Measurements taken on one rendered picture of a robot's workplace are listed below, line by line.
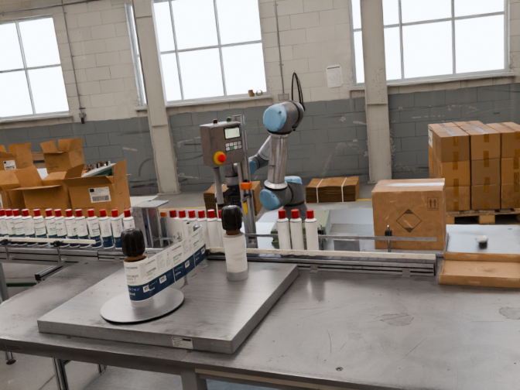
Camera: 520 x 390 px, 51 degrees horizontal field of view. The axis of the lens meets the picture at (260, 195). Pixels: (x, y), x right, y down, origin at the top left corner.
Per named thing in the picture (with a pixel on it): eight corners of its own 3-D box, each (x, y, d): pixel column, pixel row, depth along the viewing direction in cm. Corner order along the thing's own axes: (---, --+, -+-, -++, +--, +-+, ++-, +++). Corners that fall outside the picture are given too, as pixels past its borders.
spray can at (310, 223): (306, 257, 237) (302, 211, 233) (309, 252, 242) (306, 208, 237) (317, 257, 235) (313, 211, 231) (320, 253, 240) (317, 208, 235)
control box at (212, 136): (203, 165, 253) (198, 125, 249) (234, 159, 262) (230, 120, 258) (213, 168, 245) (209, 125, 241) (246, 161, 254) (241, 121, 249)
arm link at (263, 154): (302, 91, 268) (257, 155, 300) (289, 95, 260) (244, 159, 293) (317, 108, 265) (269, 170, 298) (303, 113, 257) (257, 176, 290)
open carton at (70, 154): (38, 176, 621) (31, 144, 613) (60, 169, 661) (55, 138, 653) (69, 174, 609) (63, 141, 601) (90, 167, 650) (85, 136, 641)
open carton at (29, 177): (11, 224, 399) (1, 175, 391) (51, 206, 450) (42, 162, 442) (66, 221, 390) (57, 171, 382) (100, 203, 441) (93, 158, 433)
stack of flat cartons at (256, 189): (205, 219, 666) (202, 193, 659) (214, 207, 718) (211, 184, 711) (258, 215, 656) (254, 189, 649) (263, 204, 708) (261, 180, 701)
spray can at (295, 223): (291, 256, 240) (287, 211, 235) (295, 252, 245) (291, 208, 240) (302, 256, 238) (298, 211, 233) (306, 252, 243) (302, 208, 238)
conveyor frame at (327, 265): (97, 260, 279) (96, 251, 278) (111, 253, 288) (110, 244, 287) (435, 276, 215) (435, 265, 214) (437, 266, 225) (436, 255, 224)
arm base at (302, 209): (278, 224, 285) (275, 206, 283) (286, 214, 298) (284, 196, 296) (305, 223, 279) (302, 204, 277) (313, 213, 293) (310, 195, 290)
